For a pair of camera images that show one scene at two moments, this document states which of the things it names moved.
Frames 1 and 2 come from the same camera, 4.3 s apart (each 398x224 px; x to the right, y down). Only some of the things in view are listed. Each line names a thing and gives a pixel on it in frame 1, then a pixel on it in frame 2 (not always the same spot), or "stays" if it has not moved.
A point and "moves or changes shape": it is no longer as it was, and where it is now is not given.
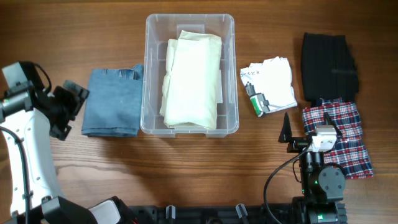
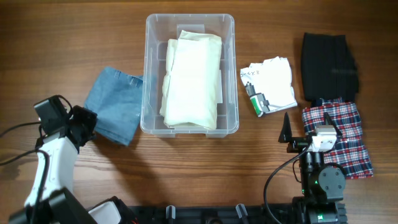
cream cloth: x=193 y=85 stays
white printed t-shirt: x=268 y=84 stays
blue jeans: x=113 y=103 moves or changes shape
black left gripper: x=59 y=127 to x=92 y=116
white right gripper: x=286 y=135 stays
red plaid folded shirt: x=351 y=153 stays
